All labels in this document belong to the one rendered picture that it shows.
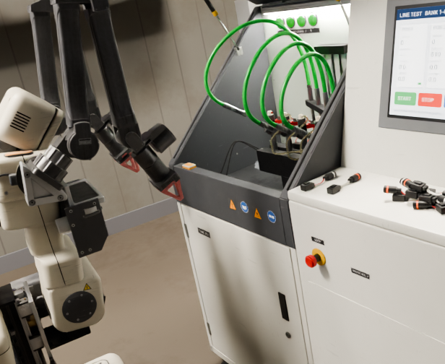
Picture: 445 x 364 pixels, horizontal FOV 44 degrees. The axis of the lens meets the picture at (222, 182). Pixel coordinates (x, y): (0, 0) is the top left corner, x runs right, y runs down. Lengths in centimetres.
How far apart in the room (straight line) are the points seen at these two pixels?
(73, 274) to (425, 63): 114
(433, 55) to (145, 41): 279
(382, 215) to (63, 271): 93
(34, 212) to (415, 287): 105
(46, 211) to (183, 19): 267
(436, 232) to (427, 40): 50
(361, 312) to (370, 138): 48
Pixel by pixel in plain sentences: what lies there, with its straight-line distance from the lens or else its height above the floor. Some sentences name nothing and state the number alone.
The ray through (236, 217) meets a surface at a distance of 183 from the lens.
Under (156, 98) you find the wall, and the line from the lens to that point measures 404.
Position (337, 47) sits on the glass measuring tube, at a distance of 197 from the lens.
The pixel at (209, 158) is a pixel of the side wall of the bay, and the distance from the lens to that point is 218.
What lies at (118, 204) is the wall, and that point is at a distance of 410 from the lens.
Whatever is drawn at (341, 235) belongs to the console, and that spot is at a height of 89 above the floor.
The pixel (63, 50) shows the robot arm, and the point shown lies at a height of 147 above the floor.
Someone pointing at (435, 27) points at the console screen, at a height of 136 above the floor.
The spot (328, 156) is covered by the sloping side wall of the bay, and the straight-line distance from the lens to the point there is 165.
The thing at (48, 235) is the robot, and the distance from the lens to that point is 170.
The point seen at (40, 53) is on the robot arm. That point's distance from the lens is 187.
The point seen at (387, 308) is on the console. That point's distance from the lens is 146.
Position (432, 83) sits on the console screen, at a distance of 148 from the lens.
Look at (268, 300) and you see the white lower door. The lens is 189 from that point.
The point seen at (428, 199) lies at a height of 100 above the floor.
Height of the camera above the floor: 155
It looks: 19 degrees down
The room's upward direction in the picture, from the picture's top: 11 degrees counter-clockwise
